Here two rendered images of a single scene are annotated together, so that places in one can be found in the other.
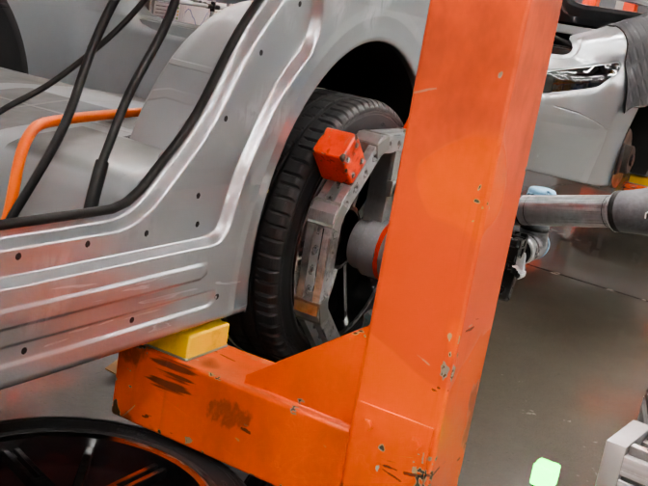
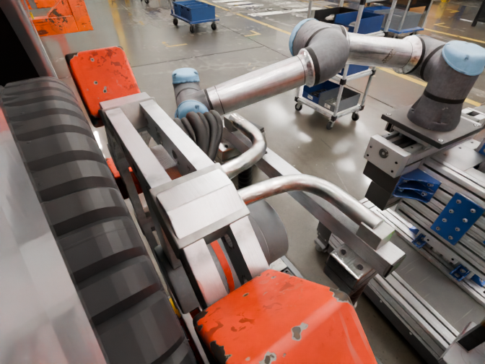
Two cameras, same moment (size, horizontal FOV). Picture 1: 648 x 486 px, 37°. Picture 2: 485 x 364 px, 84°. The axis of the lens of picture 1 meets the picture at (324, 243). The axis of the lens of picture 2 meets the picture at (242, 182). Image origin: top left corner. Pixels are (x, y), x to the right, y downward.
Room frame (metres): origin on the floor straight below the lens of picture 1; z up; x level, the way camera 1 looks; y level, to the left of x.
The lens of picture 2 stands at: (2.02, 0.06, 1.27)
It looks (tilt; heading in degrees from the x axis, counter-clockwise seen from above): 42 degrees down; 298
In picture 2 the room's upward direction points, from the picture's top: straight up
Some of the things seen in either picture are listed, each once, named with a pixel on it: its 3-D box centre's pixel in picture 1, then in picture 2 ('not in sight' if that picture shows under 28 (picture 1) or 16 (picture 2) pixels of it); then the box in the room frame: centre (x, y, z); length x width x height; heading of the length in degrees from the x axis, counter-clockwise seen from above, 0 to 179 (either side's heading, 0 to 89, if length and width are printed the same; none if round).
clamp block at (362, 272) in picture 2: not in sight; (359, 259); (1.97, -0.21, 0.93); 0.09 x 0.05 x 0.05; 62
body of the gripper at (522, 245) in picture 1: (511, 251); not in sight; (2.38, -0.46, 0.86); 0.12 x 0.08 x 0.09; 152
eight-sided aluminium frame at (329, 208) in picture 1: (371, 246); (187, 270); (2.22, -0.11, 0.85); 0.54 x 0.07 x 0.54; 152
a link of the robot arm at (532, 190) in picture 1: (534, 208); (188, 92); (2.51, -0.52, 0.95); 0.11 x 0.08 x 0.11; 132
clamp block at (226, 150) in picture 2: not in sight; (234, 148); (2.27, -0.37, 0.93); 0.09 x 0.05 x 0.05; 62
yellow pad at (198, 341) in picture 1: (182, 332); not in sight; (1.83, 0.25, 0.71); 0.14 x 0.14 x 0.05; 62
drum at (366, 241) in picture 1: (399, 254); (223, 250); (2.18, -0.17, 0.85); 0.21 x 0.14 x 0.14; 62
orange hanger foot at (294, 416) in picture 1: (253, 364); not in sight; (1.75, 0.09, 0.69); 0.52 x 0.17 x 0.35; 62
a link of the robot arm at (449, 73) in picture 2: not in sight; (455, 68); (1.85, -0.98, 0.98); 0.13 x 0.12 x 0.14; 132
